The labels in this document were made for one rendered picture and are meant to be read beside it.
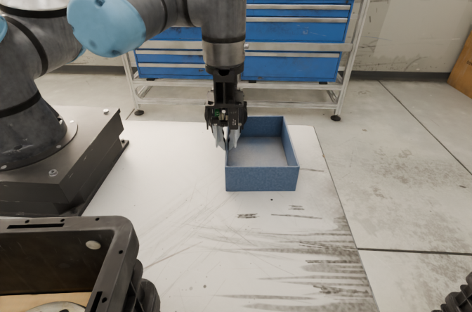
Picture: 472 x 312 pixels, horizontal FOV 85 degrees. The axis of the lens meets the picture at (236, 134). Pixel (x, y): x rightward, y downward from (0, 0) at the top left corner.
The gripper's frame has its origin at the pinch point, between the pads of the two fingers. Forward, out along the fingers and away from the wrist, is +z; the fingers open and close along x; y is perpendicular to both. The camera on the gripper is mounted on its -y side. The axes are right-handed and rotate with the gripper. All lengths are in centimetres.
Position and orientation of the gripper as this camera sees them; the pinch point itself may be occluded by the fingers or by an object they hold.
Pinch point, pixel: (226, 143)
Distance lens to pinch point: 60.2
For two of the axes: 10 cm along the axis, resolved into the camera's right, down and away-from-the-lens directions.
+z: 0.0, 8.2, 5.7
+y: 0.1, 5.7, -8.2
